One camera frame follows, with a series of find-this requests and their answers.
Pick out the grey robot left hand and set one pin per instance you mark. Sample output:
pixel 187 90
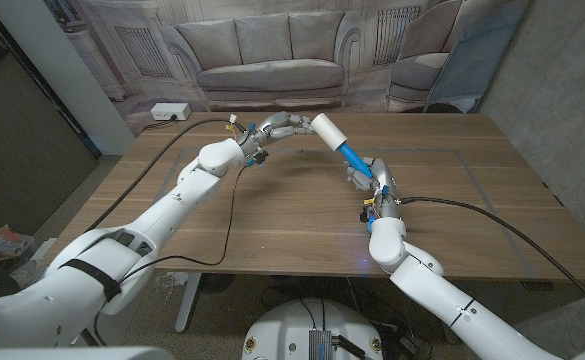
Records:
pixel 277 125

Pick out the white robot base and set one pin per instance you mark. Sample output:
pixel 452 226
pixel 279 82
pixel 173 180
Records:
pixel 282 330

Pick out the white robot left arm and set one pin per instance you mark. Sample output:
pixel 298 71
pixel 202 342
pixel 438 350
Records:
pixel 172 210

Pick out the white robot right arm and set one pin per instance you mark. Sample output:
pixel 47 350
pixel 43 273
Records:
pixel 432 290

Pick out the printed living room backdrop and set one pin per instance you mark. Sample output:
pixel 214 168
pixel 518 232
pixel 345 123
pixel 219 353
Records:
pixel 272 50

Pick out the wooden table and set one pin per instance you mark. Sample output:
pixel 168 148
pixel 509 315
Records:
pixel 297 225

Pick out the white power outlet box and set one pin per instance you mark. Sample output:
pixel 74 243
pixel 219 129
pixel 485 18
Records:
pixel 169 111

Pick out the silver module on base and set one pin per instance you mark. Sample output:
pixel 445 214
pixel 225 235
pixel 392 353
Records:
pixel 319 345

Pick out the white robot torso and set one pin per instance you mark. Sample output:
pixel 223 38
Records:
pixel 72 354

